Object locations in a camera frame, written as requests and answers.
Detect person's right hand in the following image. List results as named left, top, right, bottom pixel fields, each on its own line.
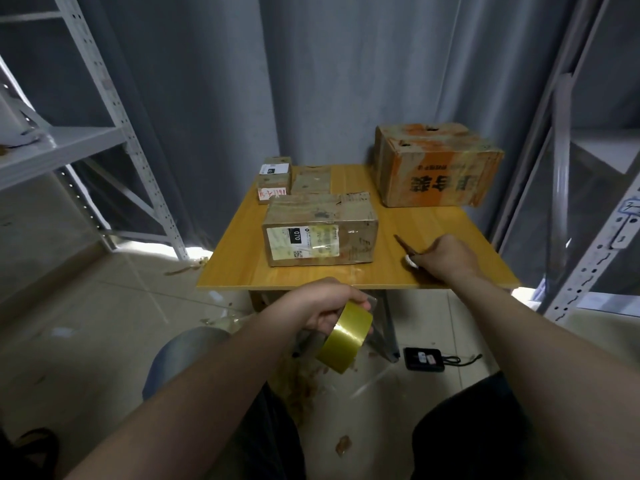
left=406, top=235, right=484, bottom=288

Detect person's left hand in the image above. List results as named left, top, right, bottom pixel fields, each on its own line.
left=270, top=277, right=373, bottom=338

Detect black-handled scissors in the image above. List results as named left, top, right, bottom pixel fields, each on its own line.
left=393, top=233, right=421, bottom=271

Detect yellow tape roll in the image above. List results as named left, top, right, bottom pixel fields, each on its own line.
left=317, top=299, right=375, bottom=376

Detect medium brown cardboard box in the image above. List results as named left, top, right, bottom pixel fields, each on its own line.
left=262, top=191, right=380, bottom=268

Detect large orange print cardboard box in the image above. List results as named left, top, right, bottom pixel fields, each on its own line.
left=373, top=121, right=506, bottom=210

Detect small cardboard box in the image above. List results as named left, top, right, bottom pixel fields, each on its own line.
left=290, top=165, right=334, bottom=197

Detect long white-labelled cardboard box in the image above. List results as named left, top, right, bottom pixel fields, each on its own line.
left=255, top=157, right=294, bottom=204

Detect person's right forearm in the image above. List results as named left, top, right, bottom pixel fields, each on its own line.
left=450, top=267, right=640, bottom=480

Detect person's left forearm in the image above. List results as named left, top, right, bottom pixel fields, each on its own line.
left=65, top=309, right=306, bottom=480

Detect tape scraps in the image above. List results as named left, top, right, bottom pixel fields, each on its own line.
left=265, top=339, right=331, bottom=421

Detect person's right leg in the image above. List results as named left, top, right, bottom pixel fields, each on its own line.
left=410, top=369, right=541, bottom=480

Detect yellow wooden table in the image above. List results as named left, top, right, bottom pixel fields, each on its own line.
left=195, top=163, right=521, bottom=361

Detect black power adapter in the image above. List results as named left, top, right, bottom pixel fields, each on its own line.
left=403, top=345, right=446, bottom=373

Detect grey metal shelf unit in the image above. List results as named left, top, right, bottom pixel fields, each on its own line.
left=0, top=0, right=191, bottom=264
left=488, top=0, right=640, bottom=324

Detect grey curtain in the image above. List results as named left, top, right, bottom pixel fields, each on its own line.
left=0, top=0, right=640, bottom=251

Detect black sandal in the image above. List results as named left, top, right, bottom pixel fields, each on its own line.
left=10, top=427, right=61, bottom=476

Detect black adapter cable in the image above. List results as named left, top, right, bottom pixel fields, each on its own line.
left=442, top=353, right=484, bottom=368

